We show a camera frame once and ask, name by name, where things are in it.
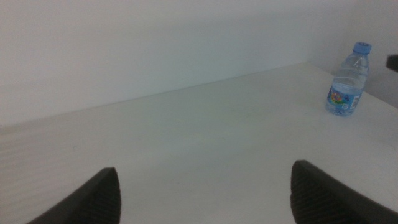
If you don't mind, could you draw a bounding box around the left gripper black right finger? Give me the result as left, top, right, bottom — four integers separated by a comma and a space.
290, 159, 398, 224

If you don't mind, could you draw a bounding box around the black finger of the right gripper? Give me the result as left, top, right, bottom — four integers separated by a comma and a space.
386, 54, 398, 73

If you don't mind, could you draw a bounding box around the clear water bottle blue cap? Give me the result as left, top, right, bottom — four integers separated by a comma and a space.
325, 42, 373, 118

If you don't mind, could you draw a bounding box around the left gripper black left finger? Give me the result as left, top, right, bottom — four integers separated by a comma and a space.
26, 167, 122, 224

